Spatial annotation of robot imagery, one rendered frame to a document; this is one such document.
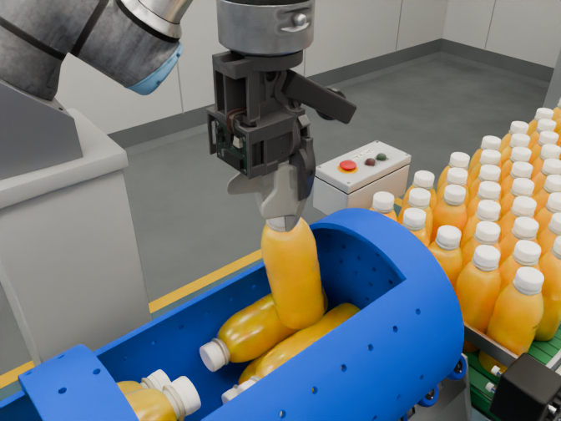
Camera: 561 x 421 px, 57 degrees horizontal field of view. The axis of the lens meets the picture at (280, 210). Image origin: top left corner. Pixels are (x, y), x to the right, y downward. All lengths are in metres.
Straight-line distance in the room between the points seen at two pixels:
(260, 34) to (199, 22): 3.25
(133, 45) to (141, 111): 2.52
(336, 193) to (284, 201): 0.51
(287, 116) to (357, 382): 0.29
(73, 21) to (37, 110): 0.19
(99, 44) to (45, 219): 0.39
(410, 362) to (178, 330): 0.31
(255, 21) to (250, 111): 0.09
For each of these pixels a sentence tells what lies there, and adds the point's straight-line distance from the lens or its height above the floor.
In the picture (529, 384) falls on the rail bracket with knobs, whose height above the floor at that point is 1.00.
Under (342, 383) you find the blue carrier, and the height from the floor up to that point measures 1.18.
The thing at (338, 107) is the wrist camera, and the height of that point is 1.41.
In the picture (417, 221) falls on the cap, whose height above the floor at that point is 1.10.
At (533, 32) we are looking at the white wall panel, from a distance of 5.25.
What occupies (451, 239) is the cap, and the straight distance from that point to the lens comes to 0.92.
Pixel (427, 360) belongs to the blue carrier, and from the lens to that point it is 0.67.
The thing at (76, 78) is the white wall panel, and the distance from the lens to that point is 3.43.
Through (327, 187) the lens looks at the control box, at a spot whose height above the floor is 1.07.
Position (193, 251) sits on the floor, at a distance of 2.65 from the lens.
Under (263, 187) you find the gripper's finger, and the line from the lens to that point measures 0.61.
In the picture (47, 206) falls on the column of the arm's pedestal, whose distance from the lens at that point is 1.20.
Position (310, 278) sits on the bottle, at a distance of 0.67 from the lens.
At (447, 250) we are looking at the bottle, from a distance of 0.93.
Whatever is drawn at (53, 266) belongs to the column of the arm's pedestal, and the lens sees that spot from 1.28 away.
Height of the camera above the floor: 1.63
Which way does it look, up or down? 34 degrees down
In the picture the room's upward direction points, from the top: straight up
